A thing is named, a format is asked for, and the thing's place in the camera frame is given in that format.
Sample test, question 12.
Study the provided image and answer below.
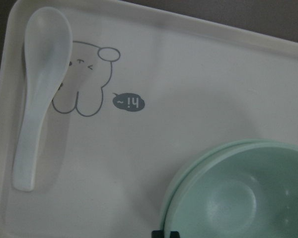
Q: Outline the green bowl on tray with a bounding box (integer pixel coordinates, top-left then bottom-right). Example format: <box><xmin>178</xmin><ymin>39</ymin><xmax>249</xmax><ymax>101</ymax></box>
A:
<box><xmin>161</xmin><ymin>138</ymin><xmax>298</xmax><ymax>238</ymax></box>

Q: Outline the cream cartoon serving tray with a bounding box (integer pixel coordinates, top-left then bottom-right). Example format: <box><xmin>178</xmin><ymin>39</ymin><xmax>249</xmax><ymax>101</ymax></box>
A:
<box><xmin>0</xmin><ymin>0</ymin><xmax>298</xmax><ymax>238</ymax></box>

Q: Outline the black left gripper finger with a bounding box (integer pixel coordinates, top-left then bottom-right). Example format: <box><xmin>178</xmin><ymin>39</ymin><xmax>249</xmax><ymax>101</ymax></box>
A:
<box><xmin>151</xmin><ymin>230</ymin><xmax>180</xmax><ymax>238</ymax></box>

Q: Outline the white ceramic soup spoon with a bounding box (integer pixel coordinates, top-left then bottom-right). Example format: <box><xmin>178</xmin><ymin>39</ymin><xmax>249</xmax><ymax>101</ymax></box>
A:
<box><xmin>12</xmin><ymin>7</ymin><xmax>73</xmax><ymax>192</ymax></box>

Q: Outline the green bowl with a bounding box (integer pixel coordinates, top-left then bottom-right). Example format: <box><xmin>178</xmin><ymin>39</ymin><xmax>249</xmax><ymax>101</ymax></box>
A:
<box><xmin>163</xmin><ymin>140</ymin><xmax>298</xmax><ymax>238</ymax></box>
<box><xmin>161</xmin><ymin>138</ymin><xmax>298</xmax><ymax>238</ymax></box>

